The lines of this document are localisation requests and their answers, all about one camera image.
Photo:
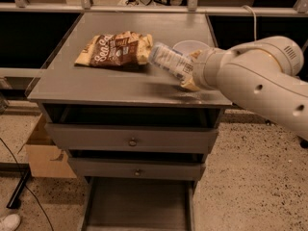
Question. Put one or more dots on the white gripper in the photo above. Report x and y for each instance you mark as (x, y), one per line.
(202, 68)

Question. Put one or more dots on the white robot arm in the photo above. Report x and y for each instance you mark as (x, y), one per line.
(259, 76)

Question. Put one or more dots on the grey drawer cabinet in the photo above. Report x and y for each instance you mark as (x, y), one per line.
(143, 96)

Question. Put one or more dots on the grey top drawer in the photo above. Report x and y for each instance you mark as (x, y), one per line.
(130, 138)

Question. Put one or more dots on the grey drawer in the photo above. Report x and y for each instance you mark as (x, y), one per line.
(123, 204)
(130, 138)
(136, 169)

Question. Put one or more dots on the grey middle drawer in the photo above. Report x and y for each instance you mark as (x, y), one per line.
(136, 169)

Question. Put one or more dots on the grey bottom drawer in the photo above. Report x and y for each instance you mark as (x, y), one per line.
(123, 204)

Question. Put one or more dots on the white bowl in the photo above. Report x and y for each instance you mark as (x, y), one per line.
(186, 47)

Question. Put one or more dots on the brown sea salt chip bag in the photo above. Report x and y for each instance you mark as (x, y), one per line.
(116, 50)

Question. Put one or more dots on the cardboard box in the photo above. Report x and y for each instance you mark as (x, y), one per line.
(44, 157)

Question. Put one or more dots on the black table leg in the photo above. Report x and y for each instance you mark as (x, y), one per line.
(15, 202)

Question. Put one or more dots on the white shoe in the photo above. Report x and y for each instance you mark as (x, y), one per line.
(10, 222)

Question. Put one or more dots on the metal railing frame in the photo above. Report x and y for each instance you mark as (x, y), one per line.
(154, 4)

